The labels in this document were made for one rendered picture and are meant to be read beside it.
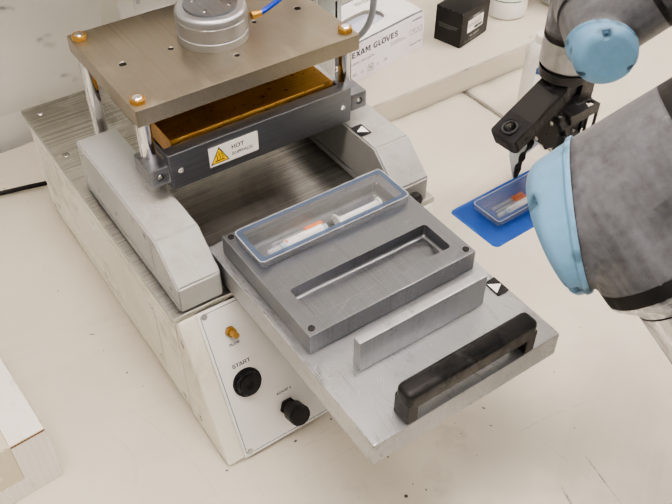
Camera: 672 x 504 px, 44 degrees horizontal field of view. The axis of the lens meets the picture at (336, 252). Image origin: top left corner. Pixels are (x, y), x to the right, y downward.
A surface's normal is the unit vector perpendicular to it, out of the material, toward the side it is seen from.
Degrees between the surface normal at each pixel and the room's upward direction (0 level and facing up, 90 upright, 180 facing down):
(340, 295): 0
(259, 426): 65
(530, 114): 27
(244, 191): 0
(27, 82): 90
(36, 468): 91
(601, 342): 0
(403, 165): 41
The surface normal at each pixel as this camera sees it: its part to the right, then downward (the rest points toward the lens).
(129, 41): 0.00, -0.72
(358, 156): -0.82, 0.39
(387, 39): 0.70, 0.45
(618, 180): -0.54, 0.00
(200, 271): 0.37, -0.18
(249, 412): 0.52, 0.21
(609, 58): -0.04, 0.69
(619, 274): -0.59, 0.54
